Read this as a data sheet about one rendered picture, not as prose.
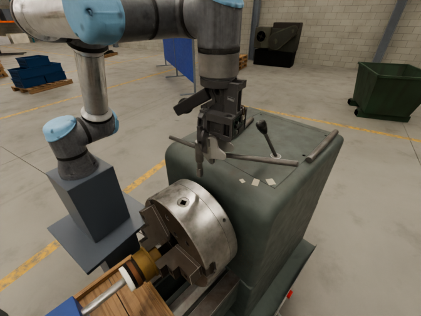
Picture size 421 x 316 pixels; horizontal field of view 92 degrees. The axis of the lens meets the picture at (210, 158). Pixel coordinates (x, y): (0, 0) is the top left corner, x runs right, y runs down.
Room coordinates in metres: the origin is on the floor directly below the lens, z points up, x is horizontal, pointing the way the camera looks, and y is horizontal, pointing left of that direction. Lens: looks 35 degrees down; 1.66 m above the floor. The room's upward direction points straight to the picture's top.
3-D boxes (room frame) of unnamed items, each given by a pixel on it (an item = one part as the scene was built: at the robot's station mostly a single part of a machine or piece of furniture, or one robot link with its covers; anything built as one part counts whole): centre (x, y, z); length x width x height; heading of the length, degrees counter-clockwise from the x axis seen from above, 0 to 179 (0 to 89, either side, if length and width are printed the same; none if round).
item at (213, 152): (0.40, -0.01, 1.40); 0.06 x 0.03 x 0.09; 57
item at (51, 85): (6.01, 4.79, 0.39); 1.20 x 0.80 x 0.79; 157
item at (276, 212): (0.71, -0.19, 1.06); 0.59 x 0.48 x 0.39; 135
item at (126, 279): (0.22, 0.26, 1.08); 0.13 x 0.07 x 0.07; 135
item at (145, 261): (0.30, 0.19, 1.08); 0.09 x 0.09 x 0.09; 45
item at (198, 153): (0.44, 0.03, 1.34); 0.02 x 0.02 x 0.12
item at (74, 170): (0.71, 0.58, 1.15); 0.15 x 0.15 x 0.10
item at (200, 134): (0.40, 0.01, 1.44); 0.05 x 0.02 x 0.09; 147
